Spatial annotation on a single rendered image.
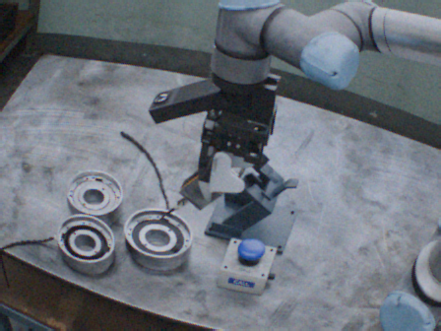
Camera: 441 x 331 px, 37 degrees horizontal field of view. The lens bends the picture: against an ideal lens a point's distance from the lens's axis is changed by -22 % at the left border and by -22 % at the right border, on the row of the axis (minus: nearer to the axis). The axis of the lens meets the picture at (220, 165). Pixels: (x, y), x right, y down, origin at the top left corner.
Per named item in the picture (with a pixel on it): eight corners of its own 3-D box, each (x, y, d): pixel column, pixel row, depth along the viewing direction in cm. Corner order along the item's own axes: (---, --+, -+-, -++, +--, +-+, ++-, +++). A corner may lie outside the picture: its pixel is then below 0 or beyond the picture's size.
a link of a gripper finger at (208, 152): (206, 189, 108) (215, 132, 103) (194, 186, 108) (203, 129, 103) (216, 169, 112) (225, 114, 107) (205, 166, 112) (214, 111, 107)
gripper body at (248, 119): (259, 171, 106) (272, 97, 98) (194, 154, 107) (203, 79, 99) (273, 137, 111) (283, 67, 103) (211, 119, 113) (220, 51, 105)
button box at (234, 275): (217, 287, 117) (220, 268, 114) (227, 257, 122) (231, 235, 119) (268, 297, 116) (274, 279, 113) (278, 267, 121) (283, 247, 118)
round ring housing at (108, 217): (74, 182, 130) (74, 165, 128) (128, 194, 130) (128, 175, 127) (62, 223, 122) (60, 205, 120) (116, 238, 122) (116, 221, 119)
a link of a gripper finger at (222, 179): (235, 221, 111) (246, 165, 106) (193, 209, 112) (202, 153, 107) (241, 208, 114) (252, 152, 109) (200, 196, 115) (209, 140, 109)
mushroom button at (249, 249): (230, 273, 116) (235, 251, 113) (237, 255, 119) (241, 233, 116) (256, 278, 116) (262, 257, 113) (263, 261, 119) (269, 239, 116)
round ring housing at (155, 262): (181, 281, 117) (182, 265, 114) (117, 261, 118) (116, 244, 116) (198, 237, 125) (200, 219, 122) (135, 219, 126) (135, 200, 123)
